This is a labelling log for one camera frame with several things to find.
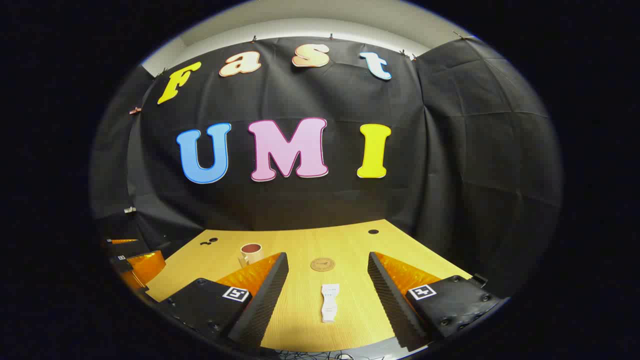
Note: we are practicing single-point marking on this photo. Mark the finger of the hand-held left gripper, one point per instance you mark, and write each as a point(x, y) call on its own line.
point(122, 241)
point(147, 265)

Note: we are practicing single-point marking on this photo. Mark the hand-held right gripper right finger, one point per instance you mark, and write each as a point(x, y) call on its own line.
point(392, 305)

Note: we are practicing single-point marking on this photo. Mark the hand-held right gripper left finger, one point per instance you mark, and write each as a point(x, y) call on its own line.
point(265, 305)

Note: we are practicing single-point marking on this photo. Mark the beige cup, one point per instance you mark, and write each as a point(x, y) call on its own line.
point(252, 256)

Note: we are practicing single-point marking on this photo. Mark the white toothpaste tube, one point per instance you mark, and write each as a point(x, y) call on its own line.
point(329, 305)

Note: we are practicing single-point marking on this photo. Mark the round wooden coaster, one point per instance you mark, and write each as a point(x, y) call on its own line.
point(322, 264)

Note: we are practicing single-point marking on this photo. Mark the wooden desktop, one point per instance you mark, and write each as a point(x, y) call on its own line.
point(340, 240)

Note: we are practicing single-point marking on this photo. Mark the black backdrop cloth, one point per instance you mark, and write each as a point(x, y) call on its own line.
point(310, 200)

